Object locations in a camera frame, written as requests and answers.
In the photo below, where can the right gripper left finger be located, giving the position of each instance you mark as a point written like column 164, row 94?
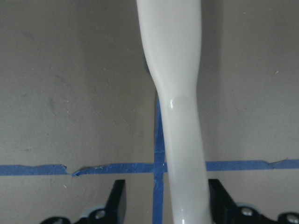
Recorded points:
column 115, row 209

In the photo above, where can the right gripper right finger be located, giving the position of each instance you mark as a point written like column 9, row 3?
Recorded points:
column 225, row 210

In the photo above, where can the white hand brush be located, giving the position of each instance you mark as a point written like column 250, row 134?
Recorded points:
column 171, row 32

